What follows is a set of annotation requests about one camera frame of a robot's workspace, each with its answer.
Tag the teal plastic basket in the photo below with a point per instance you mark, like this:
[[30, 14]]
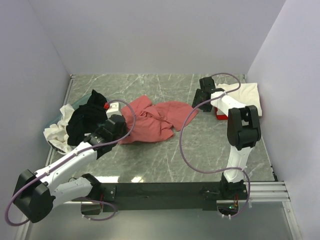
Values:
[[83, 100]]

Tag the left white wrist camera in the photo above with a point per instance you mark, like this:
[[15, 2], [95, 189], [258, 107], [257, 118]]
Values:
[[113, 112]]

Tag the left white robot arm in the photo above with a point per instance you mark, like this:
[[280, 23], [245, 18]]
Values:
[[37, 193]]

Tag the black base crossbar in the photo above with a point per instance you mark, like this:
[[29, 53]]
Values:
[[165, 196]]

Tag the black t shirt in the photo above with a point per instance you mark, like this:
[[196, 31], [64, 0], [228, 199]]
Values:
[[86, 118]]

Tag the pink t shirt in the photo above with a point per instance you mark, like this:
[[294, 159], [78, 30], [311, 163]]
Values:
[[153, 123]]

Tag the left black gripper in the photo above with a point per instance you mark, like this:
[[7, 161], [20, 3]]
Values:
[[125, 131]]

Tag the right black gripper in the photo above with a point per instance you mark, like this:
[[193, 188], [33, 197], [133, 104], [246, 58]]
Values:
[[198, 94]]

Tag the folded red t shirt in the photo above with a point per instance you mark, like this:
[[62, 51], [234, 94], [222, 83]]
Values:
[[220, 115]]

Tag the folded white t shirt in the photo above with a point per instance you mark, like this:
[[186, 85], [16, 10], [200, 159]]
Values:
[[248, 94]]

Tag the crumpled white t shirt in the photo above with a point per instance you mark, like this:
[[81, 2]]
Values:
[[56, 134]]

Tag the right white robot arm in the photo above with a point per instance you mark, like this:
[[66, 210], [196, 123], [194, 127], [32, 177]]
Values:
[[243, 132]]

